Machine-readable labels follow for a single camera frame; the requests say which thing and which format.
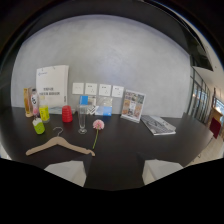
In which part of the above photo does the red plastic cup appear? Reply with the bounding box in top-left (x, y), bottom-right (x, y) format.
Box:
top-left (61, 105), bottom-right (74, 123)

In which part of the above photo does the wooden clothes hanger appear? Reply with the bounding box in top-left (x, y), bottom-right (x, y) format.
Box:
top-left (25, 126), bottom-right (96, 157)

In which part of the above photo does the grey magazine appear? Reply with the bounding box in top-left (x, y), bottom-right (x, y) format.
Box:
top-left (140, 114), bottom-right (177, 136)

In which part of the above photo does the clear tall glass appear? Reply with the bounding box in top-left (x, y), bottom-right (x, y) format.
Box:
top-left (77, 104), bottom-right (89, 135)

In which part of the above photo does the pink artificial flower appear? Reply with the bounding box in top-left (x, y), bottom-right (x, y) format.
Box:
top-left (92, 119), bottom-right (105, 150)

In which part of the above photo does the teal flat packet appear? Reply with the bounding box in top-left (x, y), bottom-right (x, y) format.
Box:
top-left (48, 106), bottom-right (64, 116)

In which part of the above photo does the yellow drink bottle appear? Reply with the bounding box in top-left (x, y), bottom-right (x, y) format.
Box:
top-left (38, 95), bottom-right (51, 124)

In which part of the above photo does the colourful standing brochure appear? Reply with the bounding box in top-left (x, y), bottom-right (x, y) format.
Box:
top-left (120, 89), bottom-right (147, 124)

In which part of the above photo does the red chair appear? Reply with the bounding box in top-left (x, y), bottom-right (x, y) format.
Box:
top-left (208, 117), bottom-right (222, 140)

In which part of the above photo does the blue white box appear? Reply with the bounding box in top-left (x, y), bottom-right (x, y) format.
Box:
top-left (79, 95), bottom-right (97, 115)

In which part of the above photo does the clear plastic package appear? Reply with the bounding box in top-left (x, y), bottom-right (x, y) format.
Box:
top-left (94, 96), bottom-right (114, 117)

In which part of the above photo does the pink label bottle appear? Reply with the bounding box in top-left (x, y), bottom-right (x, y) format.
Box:
top-left (30, 88), bottom-right (41, 117)

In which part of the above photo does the orange yellow box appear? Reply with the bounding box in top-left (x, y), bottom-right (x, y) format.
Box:
top-left (22, 87), bottom-right (34, 118)

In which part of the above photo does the white wall socket plate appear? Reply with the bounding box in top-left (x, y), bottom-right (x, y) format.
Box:
top-left (98, 83), bottom-right (112, 97)
top-left (111, 85), bottom-right (125, 99)
top-left (72, 82), bottom-right (85, 95)
top-left (84, 82), bottom-right (98, 96)

